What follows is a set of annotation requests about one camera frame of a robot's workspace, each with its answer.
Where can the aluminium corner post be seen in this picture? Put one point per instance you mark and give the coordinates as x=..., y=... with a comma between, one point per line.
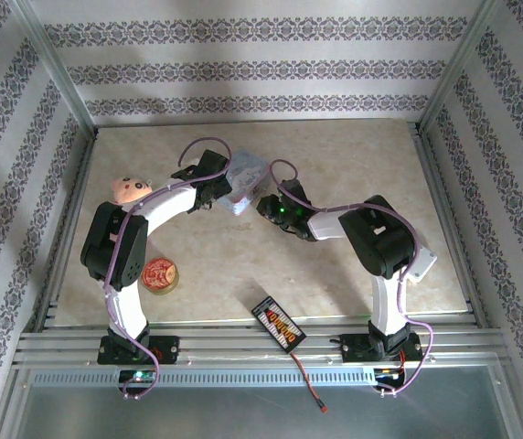
x=458, y=59
x=51, y=59

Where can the right controller board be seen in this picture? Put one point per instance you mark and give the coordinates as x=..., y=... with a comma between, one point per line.
x=387, y=372

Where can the round red gold tin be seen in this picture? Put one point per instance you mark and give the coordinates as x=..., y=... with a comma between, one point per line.
x=160, y=275

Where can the left controller board green light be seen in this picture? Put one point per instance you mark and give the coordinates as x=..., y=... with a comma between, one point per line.
x=139, y=376

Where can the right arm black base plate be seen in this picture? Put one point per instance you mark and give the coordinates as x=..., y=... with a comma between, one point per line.
x=353, y=347

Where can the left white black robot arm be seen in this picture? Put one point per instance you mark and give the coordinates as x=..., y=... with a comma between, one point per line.
x=170, y=206

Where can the black orange printed circuit device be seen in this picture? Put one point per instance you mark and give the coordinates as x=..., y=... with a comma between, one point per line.
x=280, y=324

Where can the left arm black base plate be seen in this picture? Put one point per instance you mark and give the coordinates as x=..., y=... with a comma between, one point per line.
x=165, y=350

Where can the aluminium frame rail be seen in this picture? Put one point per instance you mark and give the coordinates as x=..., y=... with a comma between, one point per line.
x=243, y=340

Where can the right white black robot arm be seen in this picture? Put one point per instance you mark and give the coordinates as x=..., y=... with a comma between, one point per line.
x=387, y=302

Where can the pink plush toy doll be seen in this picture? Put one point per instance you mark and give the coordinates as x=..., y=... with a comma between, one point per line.
x=130, y=189

